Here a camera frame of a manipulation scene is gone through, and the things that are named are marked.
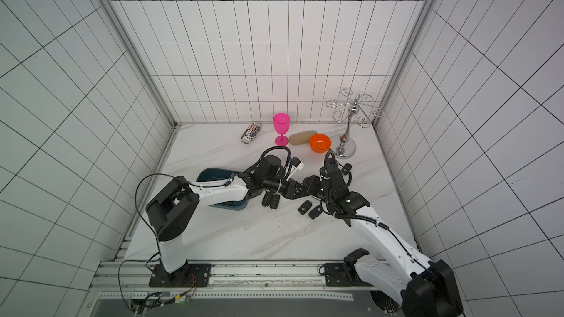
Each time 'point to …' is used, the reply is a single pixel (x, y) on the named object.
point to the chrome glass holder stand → (344, 147)
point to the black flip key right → (275, 201)
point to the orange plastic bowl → (320, 143)
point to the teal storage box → (218, 174)
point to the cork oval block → (301, 138)
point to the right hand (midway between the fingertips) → (306, 177)
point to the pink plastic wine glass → (281, 122)
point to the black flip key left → (267, 198)
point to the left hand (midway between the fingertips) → (303, 196)
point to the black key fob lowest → (316, 212)
